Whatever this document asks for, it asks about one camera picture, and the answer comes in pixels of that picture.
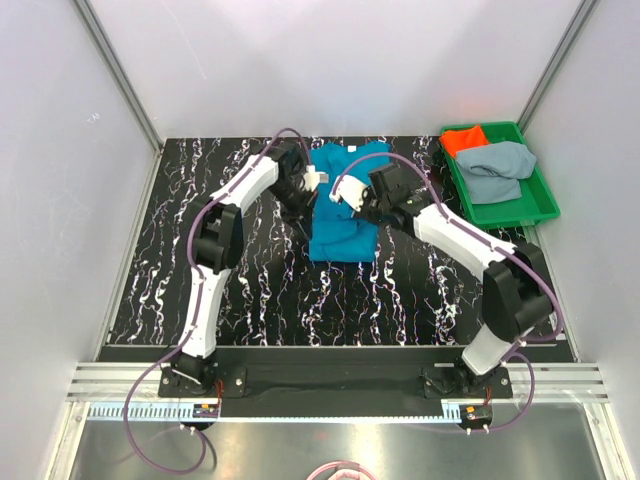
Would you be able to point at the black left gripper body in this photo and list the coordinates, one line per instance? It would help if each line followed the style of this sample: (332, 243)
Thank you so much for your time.
(296, 201)

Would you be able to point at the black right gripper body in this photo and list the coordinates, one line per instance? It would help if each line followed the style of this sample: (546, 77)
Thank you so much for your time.
(374, 208)

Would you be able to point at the blue t shirt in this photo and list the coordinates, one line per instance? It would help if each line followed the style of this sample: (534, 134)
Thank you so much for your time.
(337, 236)

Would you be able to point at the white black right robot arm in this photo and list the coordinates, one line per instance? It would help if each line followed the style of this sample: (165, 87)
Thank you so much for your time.
(517, 294)

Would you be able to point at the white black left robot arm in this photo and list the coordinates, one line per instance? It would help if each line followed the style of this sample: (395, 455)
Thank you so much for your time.
(215, 245)

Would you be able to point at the orange t shirt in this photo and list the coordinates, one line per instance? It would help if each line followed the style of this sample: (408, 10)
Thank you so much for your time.
(454, 141)

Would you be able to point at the grey t shirt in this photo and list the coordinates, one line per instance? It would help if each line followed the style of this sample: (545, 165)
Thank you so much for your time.
(492, 173)

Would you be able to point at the green plastic tray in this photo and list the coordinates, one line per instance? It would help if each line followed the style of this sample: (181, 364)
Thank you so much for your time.
(536, 204)

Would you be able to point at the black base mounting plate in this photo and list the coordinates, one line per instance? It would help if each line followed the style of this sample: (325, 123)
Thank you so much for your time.
(430, 382)

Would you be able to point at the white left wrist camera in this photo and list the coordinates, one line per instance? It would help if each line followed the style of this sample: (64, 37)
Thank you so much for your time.
(313, 178)

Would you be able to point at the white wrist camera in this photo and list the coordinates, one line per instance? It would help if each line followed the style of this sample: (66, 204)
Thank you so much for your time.
(313, 178)
(350, 190)

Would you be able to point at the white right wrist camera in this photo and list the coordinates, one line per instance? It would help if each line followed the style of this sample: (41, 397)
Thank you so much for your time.
(350, 190)

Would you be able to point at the aluminium frame rail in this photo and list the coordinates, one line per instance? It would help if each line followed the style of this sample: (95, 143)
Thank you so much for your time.
(546, 383)

